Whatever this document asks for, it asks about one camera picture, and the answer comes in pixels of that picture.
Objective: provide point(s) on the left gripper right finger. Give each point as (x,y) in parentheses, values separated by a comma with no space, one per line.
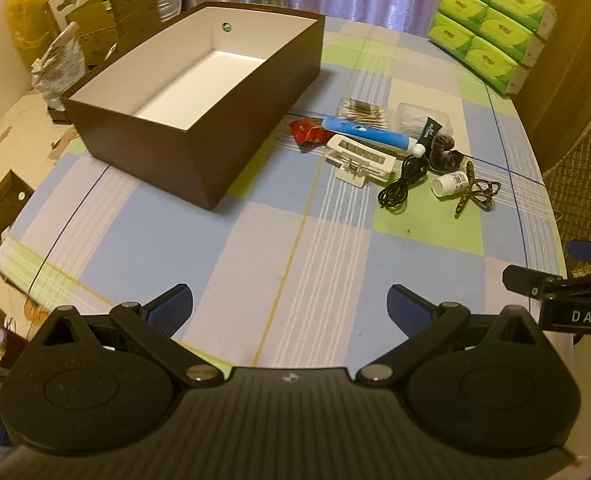
(430,331)

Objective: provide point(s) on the leopard print hair band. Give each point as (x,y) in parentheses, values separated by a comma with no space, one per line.
(478,191)

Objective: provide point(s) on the clear bag cotton swabs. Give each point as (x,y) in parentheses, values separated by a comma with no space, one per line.
(364,113)

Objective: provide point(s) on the blue white tube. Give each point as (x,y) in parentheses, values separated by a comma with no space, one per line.
(383,139)

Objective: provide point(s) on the brown box white interior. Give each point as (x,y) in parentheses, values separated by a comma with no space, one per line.
(186,108)

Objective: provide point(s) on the yellow plastic bag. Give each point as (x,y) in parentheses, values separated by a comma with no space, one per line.
(31,28)

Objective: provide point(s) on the checkered tablecloth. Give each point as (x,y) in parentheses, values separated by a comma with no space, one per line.
(292,267)

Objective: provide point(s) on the cardboard boxes pile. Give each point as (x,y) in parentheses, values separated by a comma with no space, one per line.
(108,25)

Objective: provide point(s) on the green tissue pack stack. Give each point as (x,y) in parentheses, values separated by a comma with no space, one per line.
(499,40)

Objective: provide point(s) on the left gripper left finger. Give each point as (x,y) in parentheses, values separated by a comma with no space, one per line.
(148,330)

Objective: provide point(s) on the clear plastic packet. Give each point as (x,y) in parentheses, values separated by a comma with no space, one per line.
(410,119)

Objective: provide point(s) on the wicker chair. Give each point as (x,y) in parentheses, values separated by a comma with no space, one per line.
(569,187)

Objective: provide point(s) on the white pill bottle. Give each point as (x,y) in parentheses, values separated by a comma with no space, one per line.
(450,184)

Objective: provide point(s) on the dark brown scrunchie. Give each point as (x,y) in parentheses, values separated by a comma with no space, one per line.
(443,156)

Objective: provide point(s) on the white crumpled plastic bag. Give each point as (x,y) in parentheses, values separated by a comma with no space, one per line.
(61,66)

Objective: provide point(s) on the small brown box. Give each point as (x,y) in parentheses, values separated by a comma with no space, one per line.
(14,194)

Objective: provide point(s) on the red snack packet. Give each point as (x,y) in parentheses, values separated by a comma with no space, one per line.
(308,133)

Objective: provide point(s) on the dark green small tube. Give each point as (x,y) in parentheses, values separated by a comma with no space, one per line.
(429,131)

